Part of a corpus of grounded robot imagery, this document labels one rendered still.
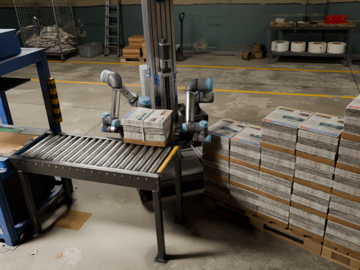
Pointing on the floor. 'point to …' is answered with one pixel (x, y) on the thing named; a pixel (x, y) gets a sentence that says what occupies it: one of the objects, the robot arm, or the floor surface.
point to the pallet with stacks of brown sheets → (134, 50)
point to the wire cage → (52, 36)
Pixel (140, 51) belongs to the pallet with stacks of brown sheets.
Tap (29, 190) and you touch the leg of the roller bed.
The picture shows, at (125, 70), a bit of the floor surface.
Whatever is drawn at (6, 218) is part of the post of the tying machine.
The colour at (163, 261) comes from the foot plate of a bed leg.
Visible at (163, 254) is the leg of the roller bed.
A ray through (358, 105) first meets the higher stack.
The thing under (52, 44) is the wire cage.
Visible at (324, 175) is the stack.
